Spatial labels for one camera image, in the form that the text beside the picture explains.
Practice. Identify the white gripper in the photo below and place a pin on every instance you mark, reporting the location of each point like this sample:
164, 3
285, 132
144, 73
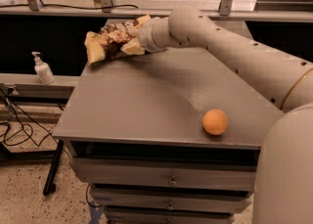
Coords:
145, 38

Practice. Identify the brown sea salt chip bag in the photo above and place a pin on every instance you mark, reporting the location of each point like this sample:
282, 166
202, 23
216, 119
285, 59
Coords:
107, 43

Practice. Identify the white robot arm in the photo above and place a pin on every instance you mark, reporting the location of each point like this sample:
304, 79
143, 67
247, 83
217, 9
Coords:
284, 179

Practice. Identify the white pump bottle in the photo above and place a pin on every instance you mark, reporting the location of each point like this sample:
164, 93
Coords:
43, 70

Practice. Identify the grey drawer cabinet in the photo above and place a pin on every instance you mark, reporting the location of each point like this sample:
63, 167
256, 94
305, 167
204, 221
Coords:
150, 108

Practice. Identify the orange ball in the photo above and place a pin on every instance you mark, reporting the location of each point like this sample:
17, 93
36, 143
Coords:
215, 122

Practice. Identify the top grey drawer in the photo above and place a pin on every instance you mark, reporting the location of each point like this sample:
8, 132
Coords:
160, 174

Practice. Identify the grey drawer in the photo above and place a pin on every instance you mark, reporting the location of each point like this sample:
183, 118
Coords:
162, 217
169, 200
160, 174

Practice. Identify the black metal floor bar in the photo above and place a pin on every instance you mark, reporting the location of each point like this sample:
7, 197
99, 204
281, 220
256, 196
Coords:
50, 186

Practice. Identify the middle grey drawer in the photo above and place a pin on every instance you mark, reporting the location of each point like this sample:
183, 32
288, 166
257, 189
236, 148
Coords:
169, 200

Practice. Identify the bottom grey drawer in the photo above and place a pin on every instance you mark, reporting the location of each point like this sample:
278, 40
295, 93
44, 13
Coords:
162, 217

